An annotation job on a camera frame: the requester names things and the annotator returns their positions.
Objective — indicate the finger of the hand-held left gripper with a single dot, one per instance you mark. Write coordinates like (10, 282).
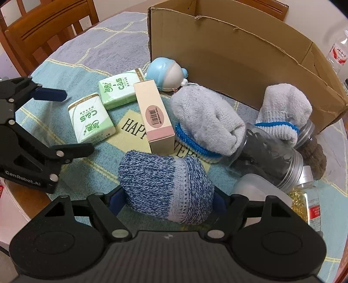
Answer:
(49, 94)
(76, 151)

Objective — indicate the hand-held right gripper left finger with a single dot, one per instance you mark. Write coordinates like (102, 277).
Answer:
(117, 200)

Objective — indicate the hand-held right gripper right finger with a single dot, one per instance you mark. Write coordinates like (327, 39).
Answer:
(219, 202)

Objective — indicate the translucent plastic container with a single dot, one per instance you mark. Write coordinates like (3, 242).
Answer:
(252, 186)

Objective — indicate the blue knit sock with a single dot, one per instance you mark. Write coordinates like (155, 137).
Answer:
(152, 179)

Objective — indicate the cream and pink box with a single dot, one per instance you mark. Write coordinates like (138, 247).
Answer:
(152, 114)

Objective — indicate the gold-filled bottle with red label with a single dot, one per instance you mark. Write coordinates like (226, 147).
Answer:
(304, 201)

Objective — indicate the blue and white toy figure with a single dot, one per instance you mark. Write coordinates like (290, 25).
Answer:
(165, 72)

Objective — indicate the cardboard box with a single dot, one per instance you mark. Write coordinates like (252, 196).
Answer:
(231, 54)

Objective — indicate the green tissue pack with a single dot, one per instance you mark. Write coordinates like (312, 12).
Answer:
(89, 119)
(119, 89)

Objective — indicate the yellow printed card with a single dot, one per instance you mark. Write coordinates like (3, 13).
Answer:
(130, 125)

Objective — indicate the clear jar with dark contents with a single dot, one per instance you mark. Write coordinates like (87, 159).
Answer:
(266, 152)

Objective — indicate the wooden chair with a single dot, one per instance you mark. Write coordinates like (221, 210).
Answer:
(49, 24)
(272, 6)

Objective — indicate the grey glove roll blue cuff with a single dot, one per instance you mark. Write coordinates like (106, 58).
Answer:
(201, 117)

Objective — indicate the clear jar with brown contents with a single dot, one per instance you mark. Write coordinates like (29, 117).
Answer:
(316, 155)

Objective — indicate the white glove roll blue cuff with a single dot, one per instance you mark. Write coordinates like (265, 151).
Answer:
(282, 103)

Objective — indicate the clear plastic water bottle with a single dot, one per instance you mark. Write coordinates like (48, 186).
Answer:
(338, 51)

